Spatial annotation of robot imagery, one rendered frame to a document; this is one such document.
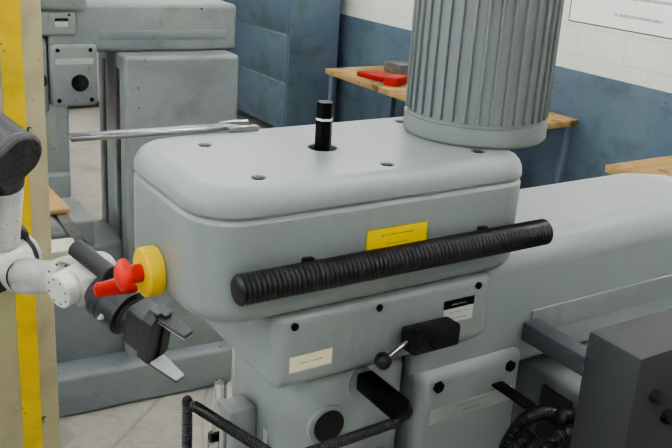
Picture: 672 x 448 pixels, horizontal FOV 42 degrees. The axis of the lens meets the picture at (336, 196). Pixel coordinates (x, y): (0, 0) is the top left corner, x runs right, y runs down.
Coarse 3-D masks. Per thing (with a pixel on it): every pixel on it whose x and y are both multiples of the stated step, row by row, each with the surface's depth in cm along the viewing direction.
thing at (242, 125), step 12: (228, 120) 117; (240, 120) 118; (84, 132) 107; (96, 132) 107; (108, 132) 107; (120, 132) 108; (132, 132) 108; (144, 132) 109; (156, 132) 110; (168, 132) 110; (180, 132) 111; (192, 132) 112; (204, 132) 113
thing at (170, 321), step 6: (162, 312) 149; (168, 312) 150; (162, 318) 149; (168, 318) 149; (174, 318) 150; (162, 324) 148; (168, 324) 148; (174, 324) 148; (180, 324) 149; (174, 330) 148; (180, 330) 148; (186, 330) 148; (180, 336) 147; (186, 336) 147
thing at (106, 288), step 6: (102, 282) 110; (108, 282) 110; (114, 282) 110; (96, 288) 109; (102, 288) 109; (108, 288) 110; (114, 288) 110; (132, 288) 111; (96, 294) 110; (102, 294) 110; (108, 294) 110; (114, 294) 111; (120, 294) 111
